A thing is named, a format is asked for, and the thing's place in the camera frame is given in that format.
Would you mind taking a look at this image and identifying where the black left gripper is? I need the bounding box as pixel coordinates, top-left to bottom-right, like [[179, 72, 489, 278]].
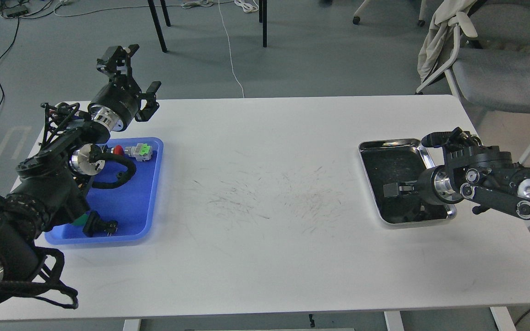
[[88, 44, 161, 132]]

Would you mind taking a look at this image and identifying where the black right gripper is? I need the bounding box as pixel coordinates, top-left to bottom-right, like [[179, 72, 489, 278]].
[[383, 165, 449, 205]]

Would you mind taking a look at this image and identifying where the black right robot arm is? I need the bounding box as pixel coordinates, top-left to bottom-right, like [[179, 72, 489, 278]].
[[383, 127, 530, 220]]

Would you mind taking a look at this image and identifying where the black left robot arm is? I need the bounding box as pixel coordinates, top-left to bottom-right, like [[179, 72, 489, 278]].
[[0, 44, 161, 309]]

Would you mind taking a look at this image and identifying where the silver metal tray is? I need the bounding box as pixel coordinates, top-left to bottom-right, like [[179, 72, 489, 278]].
[[359, 138, 457, 228]]

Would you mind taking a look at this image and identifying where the black table leg left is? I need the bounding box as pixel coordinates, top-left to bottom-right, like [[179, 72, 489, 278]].
[[147, 0, 171, 54]]

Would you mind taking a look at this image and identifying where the black table leg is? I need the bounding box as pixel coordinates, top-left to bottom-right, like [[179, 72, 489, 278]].
[[258, 0, 268, 48], [147, 0, 171, 54]]

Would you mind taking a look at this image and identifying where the black plug component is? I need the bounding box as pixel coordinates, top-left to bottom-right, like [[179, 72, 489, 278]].
[[82, 210, 118, 238]]

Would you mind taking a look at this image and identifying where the black table leg right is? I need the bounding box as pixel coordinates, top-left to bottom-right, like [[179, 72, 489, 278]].
[[258, 0, 268, 48]]

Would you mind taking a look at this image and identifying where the grey office chair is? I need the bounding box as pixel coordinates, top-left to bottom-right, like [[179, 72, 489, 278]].
[[416, 0, 530, 114]]

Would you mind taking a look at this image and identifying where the beige jacket on chair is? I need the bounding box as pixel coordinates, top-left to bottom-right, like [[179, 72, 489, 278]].
[[417, 0, 476, 82]]

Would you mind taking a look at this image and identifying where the red push button switch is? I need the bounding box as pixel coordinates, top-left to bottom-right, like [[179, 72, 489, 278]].
[[105, 145, 125, 157]]

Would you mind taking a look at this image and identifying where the green grey connector switch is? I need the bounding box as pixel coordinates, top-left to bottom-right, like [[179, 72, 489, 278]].
[[124, 143, 153, 162]]

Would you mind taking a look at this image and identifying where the white floor cable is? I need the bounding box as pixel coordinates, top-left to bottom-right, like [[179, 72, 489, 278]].
[[181, 0, 260, 98]]

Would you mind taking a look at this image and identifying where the green push button switch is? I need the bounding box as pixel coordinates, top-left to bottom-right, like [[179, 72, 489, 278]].
[[72, 214, 88, 227]]

